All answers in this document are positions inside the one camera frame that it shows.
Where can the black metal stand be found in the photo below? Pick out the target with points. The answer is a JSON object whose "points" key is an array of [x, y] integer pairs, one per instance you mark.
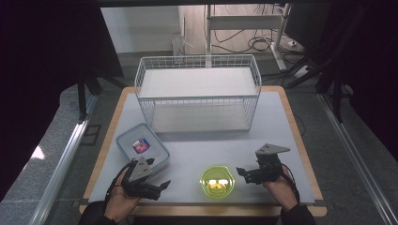
{"points": [[83, 93], [336, 90]]}

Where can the clear blue lidded food container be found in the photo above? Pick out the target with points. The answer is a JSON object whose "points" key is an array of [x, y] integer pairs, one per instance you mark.
{"points": [[130, 137]]}

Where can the wooden table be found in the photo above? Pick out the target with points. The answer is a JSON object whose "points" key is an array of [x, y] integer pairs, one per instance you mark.
{"points": [[289, 103]]}

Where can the white metal desk frame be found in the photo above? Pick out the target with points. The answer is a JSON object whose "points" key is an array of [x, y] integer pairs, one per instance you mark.
{"points": [[244, 22]]}

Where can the person's left hand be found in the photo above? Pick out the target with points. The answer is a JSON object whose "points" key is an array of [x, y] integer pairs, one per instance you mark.
{"points": [[120, 203]]}

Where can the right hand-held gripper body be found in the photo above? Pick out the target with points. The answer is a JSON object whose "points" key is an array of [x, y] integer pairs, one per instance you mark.
{"points": [[269, 165]]}

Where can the green plastic bowl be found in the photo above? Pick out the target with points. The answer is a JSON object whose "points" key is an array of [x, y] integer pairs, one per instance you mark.
{"points": [[217, 182]]}

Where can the white power strip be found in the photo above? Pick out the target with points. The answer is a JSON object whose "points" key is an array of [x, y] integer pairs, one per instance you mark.
{"points": [[302, 72]]}

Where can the black curtain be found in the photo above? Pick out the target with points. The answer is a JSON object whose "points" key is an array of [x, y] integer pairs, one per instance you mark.
{"points": [[37, 62], [375, 78]]}

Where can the dark floor grate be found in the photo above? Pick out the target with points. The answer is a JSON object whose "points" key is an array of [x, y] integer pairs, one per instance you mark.
{"points": [[90, 134]]}

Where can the aluminium floor rail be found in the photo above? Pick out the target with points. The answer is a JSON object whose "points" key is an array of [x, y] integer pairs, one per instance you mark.
{"points": [[356, 150], [59, 168]]}

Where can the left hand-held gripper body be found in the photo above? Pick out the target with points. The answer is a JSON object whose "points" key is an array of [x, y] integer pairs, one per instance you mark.
{"points": [[139, 172]]}

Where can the person's right hand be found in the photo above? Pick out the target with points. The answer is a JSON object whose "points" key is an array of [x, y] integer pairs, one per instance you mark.
{"points": [[281, 190]]}

